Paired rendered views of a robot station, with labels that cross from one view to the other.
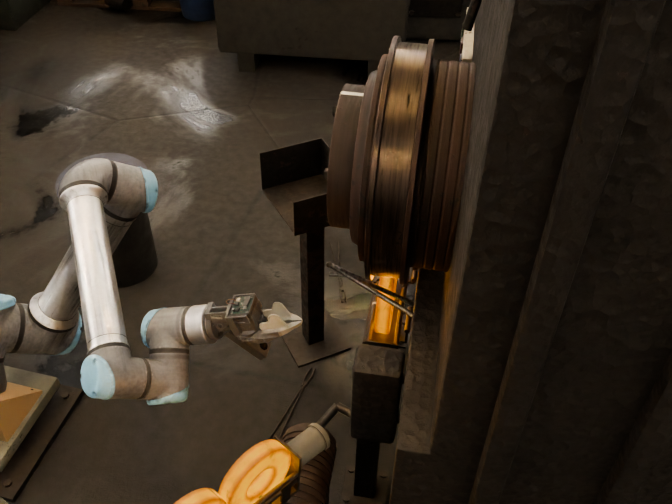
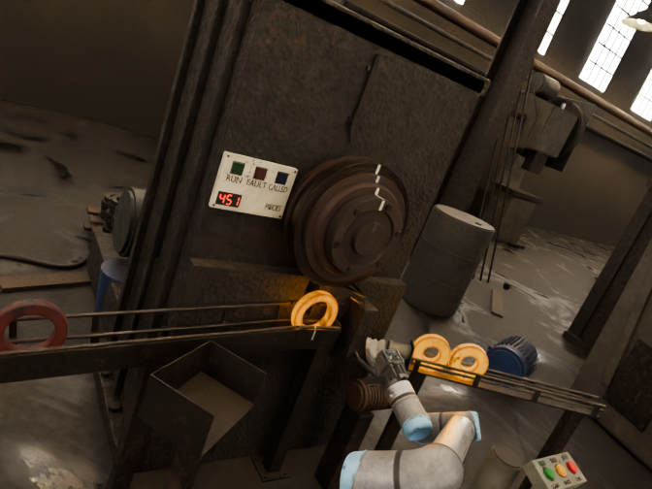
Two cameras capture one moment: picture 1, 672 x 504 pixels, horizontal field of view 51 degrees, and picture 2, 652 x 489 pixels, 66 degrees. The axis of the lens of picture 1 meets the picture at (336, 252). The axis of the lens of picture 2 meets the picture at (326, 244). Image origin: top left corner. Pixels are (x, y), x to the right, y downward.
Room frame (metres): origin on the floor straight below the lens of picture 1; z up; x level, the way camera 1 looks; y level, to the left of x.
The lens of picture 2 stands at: (2.41, 1.00, 1.53)
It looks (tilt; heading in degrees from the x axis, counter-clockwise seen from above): 17 degrees down; 223
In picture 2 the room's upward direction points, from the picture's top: 21 degrees clockwise
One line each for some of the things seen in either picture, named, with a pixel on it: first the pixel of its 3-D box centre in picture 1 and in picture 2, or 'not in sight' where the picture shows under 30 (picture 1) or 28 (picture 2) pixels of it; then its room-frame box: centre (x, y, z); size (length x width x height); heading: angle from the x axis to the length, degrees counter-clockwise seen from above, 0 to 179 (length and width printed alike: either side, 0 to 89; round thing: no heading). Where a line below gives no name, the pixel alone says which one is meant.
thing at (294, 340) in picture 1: (310, 259); (179, 474); (1.67, 0.08, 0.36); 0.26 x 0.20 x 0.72; 26
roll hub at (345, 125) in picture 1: (348, 157); (365, 236); (1.16, -0.02, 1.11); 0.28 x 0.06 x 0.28; 171
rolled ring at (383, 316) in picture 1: (386, 293); (314, 313); (1.14, -0.12, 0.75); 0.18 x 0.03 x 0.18; 171
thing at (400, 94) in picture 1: (398, 162); (349, 224); (1.14, -0.12, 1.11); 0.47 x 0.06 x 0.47; 171
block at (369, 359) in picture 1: (378, 395); (354, 329); (0.91, -0.09, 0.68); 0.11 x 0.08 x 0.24; 81
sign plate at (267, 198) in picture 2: (463, 69); (254, 186); (1.46, -0.28, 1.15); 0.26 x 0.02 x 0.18; 171
